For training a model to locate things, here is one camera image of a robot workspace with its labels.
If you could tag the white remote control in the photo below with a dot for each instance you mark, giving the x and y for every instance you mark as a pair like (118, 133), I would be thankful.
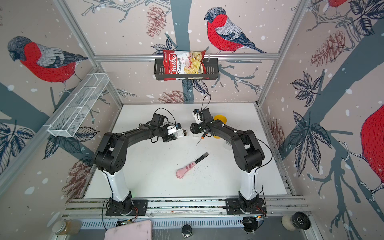
(181, 133)

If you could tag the yellow plastic goblet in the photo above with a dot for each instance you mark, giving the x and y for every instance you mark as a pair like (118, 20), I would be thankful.
(221, 118)

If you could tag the red cassava chips bag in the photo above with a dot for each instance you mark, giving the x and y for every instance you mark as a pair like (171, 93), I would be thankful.
(183, 62)

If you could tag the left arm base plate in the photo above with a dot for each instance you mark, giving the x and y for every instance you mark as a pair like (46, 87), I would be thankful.
(127, 208)

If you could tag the orange black screwdriver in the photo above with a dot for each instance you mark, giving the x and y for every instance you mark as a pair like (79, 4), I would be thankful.
(202, 137)

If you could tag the pink handled scraper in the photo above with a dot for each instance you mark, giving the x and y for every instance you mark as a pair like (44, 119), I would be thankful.
(181, 172)

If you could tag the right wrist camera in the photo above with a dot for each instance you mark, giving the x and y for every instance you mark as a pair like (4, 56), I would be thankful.
(197, 116)

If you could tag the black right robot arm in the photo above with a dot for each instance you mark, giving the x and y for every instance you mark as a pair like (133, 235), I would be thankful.
(248, 155)

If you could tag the black wall basket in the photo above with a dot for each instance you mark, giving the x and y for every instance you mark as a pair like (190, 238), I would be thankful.
(211, 66)

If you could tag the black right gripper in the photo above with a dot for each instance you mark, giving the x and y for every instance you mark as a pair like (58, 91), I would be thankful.
(194, 130)

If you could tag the pink cloth pad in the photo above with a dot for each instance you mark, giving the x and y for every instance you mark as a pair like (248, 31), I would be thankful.
(142, 230)

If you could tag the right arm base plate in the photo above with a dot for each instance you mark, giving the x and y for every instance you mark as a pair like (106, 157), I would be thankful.
(255, 206)

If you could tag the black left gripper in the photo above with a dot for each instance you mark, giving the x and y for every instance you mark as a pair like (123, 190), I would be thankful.
(169, 138)

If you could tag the glass jar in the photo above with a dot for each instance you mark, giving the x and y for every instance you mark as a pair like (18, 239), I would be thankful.
(67, 227)

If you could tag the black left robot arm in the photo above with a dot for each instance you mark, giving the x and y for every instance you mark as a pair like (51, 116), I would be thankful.
(111, 157)

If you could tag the white tape roll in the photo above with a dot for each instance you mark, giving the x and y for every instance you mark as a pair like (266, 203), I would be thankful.
(297, 221)

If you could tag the aluminium mounting rail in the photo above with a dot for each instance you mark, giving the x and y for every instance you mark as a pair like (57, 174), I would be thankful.
(199, 207)

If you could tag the black round knob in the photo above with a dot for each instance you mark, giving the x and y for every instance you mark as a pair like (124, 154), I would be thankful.
(187, 231)

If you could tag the grey remote control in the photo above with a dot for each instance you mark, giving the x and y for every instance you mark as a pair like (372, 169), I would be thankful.
(228, 146)

